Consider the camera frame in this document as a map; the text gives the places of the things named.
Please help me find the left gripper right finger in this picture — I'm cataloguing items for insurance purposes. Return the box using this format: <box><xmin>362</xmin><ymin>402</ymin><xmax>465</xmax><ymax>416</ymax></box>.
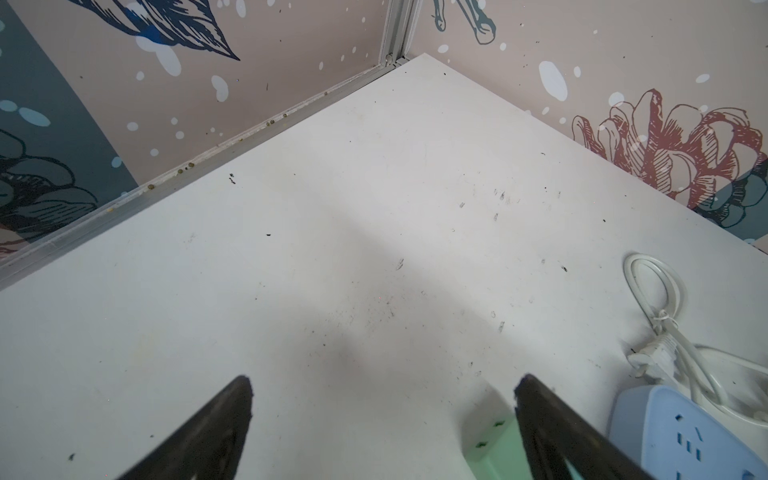
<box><xmin>515</xmin><ymin>374</ymin><xmax>650</xmax><ymax>480</ymax></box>

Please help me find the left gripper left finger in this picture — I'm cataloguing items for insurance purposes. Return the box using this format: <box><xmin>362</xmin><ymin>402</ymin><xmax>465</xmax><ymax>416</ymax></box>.
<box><xmin>121</xmin><ymin>375</ymin><xmax>253</xmax><ymax>480</ymax></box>

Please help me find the green plug adapter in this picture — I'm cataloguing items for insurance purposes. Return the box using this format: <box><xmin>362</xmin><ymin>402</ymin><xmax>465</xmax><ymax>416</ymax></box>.
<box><xmin>463</xmin><ymin>413</ymin><xmax>586</xmax><ymax>480</ymax></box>

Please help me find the blue square power socket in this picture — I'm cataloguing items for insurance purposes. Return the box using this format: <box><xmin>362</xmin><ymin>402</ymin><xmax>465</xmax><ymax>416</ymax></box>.
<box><xmin>608</xmin><ymin>385</ymin><xmax>767</xmax><ymax>480</ymax></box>

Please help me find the white bundled cable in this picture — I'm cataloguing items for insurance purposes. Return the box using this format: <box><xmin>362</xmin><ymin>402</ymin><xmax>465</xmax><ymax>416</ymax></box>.
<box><xmin>621</xmin><ymin>253</ymin><xmax>768</xmax><ymax>430</ymax></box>

